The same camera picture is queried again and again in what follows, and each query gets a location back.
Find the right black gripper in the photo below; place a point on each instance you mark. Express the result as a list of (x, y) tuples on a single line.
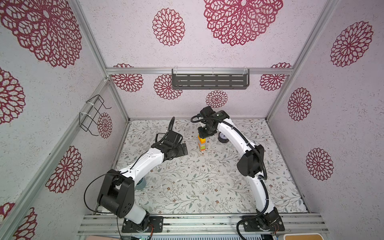
[(202, 134)]

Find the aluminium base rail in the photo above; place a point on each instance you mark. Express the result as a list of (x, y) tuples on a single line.
[(200, 224)]

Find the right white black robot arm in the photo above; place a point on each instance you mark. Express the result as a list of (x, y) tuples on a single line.
[(250, 165)]

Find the yellow orange triangle block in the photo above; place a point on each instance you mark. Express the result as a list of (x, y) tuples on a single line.
[(202, 140)]

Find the black round pressure gauge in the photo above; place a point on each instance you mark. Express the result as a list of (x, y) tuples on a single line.
[(222, 138)]

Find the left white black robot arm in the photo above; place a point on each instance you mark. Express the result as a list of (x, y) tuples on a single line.
[(117, 193)]

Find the orange white box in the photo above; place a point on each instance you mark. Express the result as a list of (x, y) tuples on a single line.
[(301, 236)]

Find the teal ceramic cup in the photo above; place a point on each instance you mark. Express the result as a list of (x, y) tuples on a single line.
[(141, 184)]

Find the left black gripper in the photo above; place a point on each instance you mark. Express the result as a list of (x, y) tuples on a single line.
[(180, 152)]

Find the grey slotted wall shelf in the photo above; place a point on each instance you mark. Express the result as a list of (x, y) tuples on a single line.
[(210, 81)]

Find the black wire wall basket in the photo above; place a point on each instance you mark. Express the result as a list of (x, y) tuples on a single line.
[(96, 121)]

